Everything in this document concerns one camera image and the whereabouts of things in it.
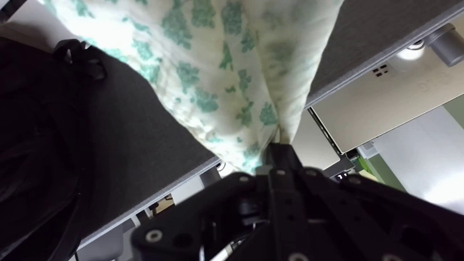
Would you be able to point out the grey desk partition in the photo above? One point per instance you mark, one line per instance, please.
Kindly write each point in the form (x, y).
(141, 152)

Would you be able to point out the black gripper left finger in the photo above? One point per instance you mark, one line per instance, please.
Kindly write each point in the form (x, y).
(201, 226)

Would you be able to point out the white and green cloth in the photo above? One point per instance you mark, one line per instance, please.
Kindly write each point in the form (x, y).
(234, 73)

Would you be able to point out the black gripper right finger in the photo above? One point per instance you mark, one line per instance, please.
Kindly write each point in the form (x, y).
(370, 220)

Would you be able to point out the black backpack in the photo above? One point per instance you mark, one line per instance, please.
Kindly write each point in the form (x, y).
(47, 157)

